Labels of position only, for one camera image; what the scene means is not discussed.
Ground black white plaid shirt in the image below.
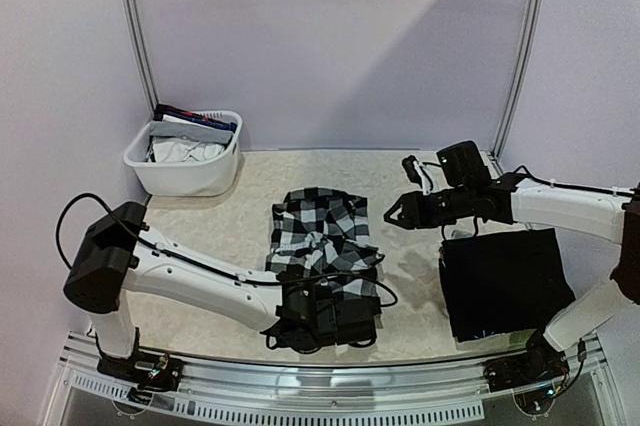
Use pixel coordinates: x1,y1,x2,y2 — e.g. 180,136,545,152
265,187,384,299

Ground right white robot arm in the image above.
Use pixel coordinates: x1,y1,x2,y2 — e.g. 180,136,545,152
383,140,639,382

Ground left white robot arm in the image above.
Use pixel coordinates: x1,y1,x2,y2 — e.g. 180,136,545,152
63,201,382,380

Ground white laundry basket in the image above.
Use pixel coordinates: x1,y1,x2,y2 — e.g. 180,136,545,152
123,110,243,196

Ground folded black garment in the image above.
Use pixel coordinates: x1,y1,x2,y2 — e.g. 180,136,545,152
439,229,576,343

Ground grey cloth in basket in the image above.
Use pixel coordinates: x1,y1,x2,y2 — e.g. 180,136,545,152
149,121,234,146

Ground dark striped cloth in basket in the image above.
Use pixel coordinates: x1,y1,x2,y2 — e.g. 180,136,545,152
154,104,238,132

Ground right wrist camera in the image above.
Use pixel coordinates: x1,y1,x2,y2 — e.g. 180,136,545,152
401,155,435,196

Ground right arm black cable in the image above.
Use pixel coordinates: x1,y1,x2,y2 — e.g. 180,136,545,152
419,160,640,242

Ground aluminium front rail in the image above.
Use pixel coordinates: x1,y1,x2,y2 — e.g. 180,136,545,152
42,333,627,425

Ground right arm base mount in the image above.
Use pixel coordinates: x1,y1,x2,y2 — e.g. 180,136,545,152
483,331,587,398

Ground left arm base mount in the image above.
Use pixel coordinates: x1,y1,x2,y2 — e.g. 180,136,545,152
96,328,185,392

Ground right aluminium corner post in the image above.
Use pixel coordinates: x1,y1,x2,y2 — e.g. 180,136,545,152
489,0,542,164

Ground aluminium corner post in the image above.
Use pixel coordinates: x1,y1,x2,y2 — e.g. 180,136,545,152
489,0,542,164
122,0,159,113

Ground left aluminium corner post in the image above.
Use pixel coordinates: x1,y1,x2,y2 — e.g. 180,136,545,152
122,0,159,113

